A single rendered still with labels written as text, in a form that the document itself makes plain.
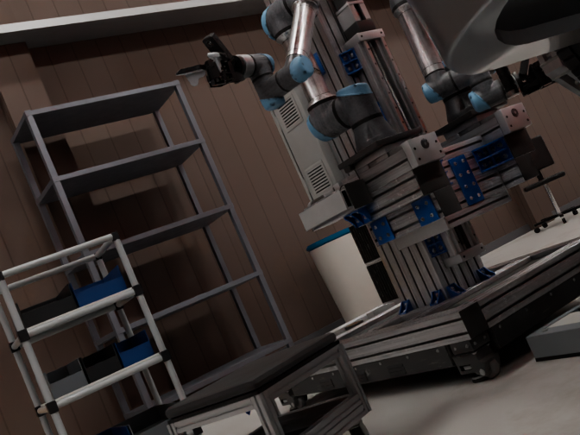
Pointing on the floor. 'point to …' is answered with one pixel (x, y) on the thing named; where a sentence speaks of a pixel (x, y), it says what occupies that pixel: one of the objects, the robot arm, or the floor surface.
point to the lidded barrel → (345, 274)
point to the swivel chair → (542, 159)
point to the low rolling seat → (195, 413)
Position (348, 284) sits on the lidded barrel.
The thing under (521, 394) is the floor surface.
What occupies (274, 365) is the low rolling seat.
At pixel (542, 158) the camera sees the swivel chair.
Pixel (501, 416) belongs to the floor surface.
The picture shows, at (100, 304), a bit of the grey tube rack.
